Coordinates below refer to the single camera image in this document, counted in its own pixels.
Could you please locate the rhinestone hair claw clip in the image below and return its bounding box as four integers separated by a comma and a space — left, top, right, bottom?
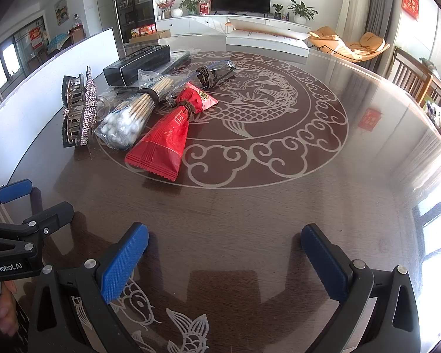
61, 66, 98, 147

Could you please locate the cotton swabs bag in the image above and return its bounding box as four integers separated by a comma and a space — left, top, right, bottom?
95, 69, 183, 150

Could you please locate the red snack packet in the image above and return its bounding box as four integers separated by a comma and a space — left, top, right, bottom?
125, 82, 218, 182

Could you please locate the black rectangular box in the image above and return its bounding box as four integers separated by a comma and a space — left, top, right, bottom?
103, 45, 170, 87

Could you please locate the dark item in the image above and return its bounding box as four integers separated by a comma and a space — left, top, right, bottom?
154, 51, 191, 74

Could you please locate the person's left hand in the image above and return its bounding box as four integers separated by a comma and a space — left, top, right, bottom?
0, 281, 19, 337

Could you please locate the cardboard box on floor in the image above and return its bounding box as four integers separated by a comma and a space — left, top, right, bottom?
130, 29, 171, 44

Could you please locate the dark glass display cabinet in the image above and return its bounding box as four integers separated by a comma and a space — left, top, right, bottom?
114, 0, 155, 43

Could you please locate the red flower vase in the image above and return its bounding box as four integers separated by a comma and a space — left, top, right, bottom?
157, 0, 176, 18

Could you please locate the white TV cabinet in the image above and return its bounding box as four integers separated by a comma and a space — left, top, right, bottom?
156, 14, 311, 37

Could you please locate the wooden dining chair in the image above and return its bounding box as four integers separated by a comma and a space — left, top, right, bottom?
385, 47, 441, 108

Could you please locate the green potted plant left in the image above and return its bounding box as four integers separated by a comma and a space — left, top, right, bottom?
179, 0, 201, 15

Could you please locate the green potted plant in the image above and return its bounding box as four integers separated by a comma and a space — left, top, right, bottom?
179, 0, 201, 15
288, 0, 319, 25

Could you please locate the red gift box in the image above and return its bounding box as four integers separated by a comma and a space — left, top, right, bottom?
198, 0, 210, 15

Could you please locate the orange lounge chair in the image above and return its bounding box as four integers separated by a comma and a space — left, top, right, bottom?
308, 26, 390, 63

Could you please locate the white standing air conditioner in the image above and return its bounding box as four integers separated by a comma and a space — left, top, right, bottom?
335, 0, 370, 42

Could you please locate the green potted plant right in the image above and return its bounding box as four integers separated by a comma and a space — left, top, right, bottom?
288, 0, 319, 25

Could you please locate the small potted plant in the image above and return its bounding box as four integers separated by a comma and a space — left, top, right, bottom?
272, 3, 283, 20

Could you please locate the grey curtain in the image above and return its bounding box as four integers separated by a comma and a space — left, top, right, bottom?
363, 0, 402, 75

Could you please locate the framed wall painting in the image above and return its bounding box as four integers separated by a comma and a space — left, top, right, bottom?
54, 0, 69, 26

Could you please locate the red wall hanging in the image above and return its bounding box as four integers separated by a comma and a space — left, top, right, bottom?
402, 0, 419, 20

